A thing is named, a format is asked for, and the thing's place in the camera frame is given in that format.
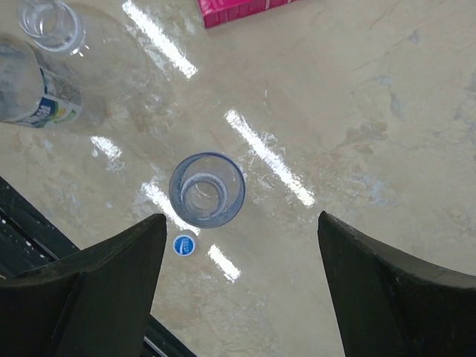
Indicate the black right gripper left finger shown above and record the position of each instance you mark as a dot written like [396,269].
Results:
[95,302]

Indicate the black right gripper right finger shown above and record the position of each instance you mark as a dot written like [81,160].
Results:
[391,303]

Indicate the clear bottle blue label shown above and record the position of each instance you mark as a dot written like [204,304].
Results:
[207,190]

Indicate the clear bottle white green label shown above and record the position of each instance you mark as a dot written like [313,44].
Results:
[35,96]

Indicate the blue white bottle cap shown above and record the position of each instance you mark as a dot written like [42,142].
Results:
[184,245]

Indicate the pink cardboard box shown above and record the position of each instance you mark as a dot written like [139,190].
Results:
[218,12]

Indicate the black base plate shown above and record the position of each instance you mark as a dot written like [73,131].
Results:
[29,240]

